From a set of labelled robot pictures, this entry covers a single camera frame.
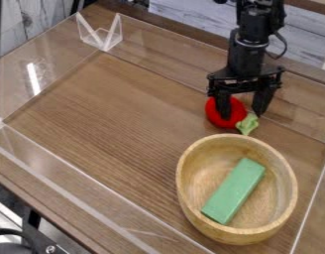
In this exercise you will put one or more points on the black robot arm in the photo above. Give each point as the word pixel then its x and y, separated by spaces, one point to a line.
pixel 247 73

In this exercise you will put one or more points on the green rectangular block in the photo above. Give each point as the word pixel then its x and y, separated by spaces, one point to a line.
pixel 234 191

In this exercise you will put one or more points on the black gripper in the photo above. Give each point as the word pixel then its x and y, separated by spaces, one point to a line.
pixel 226 83

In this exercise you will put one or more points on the wooden oval bowl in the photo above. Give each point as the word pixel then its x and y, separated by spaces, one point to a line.
pixel 203 167

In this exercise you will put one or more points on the red plush strawberry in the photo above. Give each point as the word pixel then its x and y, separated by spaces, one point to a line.
pixel 231 117

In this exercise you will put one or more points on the black metal table mount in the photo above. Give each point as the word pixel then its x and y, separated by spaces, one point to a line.
pixel 40 242

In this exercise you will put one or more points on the clear acrylic corner bracket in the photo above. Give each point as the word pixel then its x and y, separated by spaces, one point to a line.
pixel 100 38

